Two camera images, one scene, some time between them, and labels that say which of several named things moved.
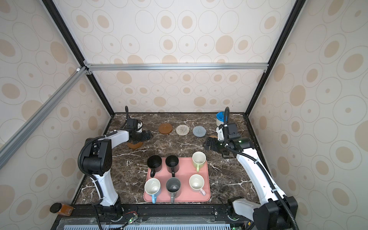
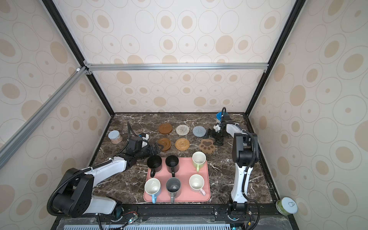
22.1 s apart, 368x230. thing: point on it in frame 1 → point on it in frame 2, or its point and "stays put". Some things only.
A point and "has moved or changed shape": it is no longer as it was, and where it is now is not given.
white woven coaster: [182, 130] stays put
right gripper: [214, 142] → [209, 134]
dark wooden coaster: [134, 146] has moved or changed shape
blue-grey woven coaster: [199, 131] stays put
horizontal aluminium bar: [132, 66] stays put
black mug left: [154, 162] stays put
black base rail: [154, 217] stays put
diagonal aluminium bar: [14, 143] stays put
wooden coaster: [165, 128] → [166, 143]
